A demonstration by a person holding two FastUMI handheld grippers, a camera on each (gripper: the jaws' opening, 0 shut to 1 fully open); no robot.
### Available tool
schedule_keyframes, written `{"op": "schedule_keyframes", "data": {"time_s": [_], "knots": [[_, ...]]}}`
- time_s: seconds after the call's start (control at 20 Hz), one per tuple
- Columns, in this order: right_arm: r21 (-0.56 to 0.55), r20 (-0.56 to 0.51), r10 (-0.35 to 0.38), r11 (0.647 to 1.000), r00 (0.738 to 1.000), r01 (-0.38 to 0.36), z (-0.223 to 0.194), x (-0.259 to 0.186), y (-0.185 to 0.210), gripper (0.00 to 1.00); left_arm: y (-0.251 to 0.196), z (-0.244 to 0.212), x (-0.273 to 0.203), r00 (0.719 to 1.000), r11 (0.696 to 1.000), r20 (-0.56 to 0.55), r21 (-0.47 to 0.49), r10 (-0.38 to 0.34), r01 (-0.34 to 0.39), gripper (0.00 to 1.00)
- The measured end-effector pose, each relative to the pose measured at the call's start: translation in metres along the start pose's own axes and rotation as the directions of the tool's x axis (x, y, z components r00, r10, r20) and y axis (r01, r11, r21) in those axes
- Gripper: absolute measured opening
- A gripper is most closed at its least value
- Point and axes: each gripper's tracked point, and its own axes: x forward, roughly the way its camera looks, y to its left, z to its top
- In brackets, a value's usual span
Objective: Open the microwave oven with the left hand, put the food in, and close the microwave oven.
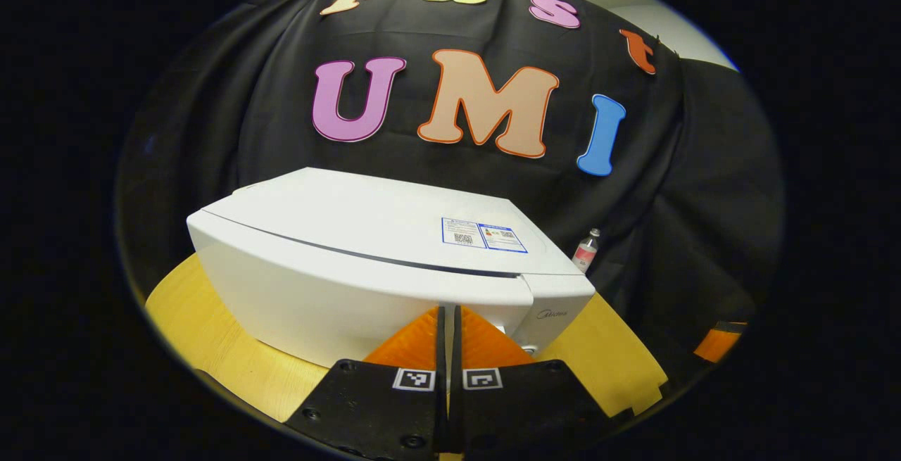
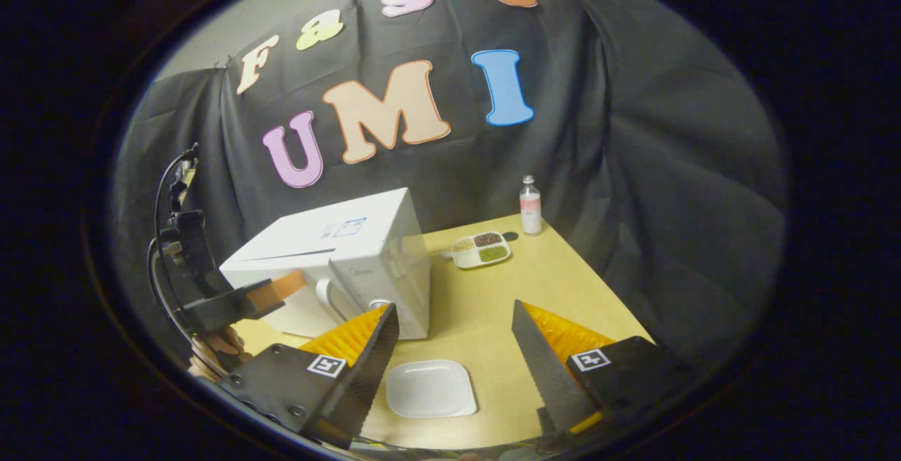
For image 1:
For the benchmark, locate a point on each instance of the small clear plastic bottle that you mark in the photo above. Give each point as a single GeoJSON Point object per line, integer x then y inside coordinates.
{"type": "Point", "coordinates": [585, 253]}

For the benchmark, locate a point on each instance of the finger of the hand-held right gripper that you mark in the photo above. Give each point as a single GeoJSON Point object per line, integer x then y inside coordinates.
{"type": "Point", "coordinates": [718, 345]}

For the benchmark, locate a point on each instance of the white microwave oven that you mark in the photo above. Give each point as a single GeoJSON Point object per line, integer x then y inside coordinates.
{"type": "Point", "coordinates": [352, 222]}

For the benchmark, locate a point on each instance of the black backdrop cloth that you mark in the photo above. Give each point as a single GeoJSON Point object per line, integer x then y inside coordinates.
{"type": "Point", "coordinates": [669, 165]}

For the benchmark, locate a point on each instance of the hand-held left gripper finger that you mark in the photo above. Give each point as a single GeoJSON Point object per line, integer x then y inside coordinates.
{"type": "Point", "coordinates": [456, 355]}
{"type": "Point", "coordinates": [440, 355]}

